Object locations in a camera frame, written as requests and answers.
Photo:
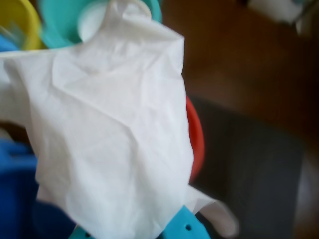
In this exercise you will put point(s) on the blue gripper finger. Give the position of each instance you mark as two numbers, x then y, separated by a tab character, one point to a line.
79	234
184	229

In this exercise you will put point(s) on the white paper tissue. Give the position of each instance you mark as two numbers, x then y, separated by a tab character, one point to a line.
112	124

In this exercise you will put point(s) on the blue plastic mug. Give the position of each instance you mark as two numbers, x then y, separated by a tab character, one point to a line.
15	186

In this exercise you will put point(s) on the grey table mat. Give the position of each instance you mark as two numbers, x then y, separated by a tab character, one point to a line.
249	161

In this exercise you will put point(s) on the blue crumpled gloves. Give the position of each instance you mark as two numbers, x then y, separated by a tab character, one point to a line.
7	43

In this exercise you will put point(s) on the teal plastic mug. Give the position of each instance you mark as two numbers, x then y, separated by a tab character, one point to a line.
57	25

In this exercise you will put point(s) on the yellow plastic mug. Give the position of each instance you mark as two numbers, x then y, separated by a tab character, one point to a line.
30	25

